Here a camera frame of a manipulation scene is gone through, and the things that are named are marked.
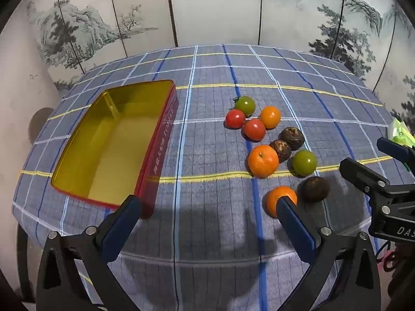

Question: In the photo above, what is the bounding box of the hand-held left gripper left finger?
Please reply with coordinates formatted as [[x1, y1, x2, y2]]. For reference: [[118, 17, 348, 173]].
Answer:
[[36, 194, 153, 311]]

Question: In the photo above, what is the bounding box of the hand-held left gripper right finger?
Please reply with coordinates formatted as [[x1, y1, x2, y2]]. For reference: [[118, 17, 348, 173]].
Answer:
[[275, 196, 381, 311]]

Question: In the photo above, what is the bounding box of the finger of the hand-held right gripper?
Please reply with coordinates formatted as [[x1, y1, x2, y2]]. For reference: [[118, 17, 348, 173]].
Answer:
[[339, 158, 390, 198], [377, 138, 415, 169]]

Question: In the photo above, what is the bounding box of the small mandarin orange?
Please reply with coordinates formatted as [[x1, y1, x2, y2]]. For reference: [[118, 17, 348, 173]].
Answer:
[[266, 186, 298, 218]]

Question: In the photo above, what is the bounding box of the smooth dark brown water chestnut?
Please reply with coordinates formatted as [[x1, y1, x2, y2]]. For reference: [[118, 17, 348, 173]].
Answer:
[[301, 176, 330, 203]]

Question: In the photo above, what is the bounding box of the red and gold tin box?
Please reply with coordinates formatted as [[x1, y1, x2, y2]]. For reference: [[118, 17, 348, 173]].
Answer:
[[51, 80, 178, 219]]

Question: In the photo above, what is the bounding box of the large mandarin orange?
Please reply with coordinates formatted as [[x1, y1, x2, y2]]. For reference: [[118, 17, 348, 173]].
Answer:
[[248, 144, 280, 179]]

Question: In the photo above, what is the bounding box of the red tomato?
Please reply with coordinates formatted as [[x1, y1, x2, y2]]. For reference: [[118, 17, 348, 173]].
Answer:
[[225, 109, 246, 129], [243, 118, 266, 142]]

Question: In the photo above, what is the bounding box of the orange tomato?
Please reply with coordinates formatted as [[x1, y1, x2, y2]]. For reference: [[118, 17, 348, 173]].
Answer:
[[260, 106, 281, 129]]

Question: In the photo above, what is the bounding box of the green tomato with stem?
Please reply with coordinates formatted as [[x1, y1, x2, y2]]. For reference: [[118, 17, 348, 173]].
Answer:
[[233, 95, 256, 116]]

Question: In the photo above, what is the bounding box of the green packet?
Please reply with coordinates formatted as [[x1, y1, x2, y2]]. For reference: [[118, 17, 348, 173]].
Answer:
[[387, 118, 415, 146]]

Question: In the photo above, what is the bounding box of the blue plaid tablecloth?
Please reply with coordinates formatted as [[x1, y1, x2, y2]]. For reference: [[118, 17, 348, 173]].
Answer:
[[12, 44, 415, 311]]

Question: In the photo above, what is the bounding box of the grey round disc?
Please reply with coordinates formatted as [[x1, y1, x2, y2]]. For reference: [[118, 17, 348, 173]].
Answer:
[[29, 108, 54, 145]]

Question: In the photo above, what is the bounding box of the painted folding screen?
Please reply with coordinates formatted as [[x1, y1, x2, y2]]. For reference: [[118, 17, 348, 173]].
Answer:
[[19, 0, 415, 120]]

